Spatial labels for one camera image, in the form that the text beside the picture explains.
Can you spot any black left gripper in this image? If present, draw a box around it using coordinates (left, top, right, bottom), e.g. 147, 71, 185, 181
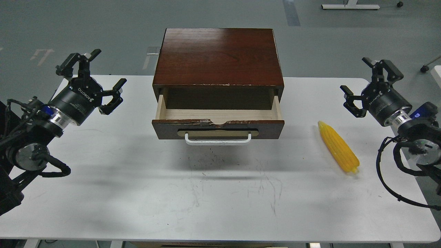
50, 49, 127, 126

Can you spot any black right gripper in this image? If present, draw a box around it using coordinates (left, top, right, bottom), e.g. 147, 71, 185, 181
340, 58, 412, 127

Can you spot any yellow corn cob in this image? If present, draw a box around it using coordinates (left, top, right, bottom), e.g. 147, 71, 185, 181
318, 121, 360, 174

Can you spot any wooden drawer with white handle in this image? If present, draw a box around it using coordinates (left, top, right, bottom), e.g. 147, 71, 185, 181
152, 95, 285, 146

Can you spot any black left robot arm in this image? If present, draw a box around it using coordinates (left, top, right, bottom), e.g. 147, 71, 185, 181
0, 49, 127, 215

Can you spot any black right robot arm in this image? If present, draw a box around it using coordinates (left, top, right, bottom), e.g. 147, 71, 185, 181
340, 58, 440, 210

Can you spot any white table edge right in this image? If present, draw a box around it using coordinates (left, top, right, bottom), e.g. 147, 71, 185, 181
430, 65, 441, 88

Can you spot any white stand base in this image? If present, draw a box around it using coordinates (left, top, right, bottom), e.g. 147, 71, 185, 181
321, 0, 380, 10

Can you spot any dark wooden cabinet box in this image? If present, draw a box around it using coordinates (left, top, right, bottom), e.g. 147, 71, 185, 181
152, 28, 285, 99

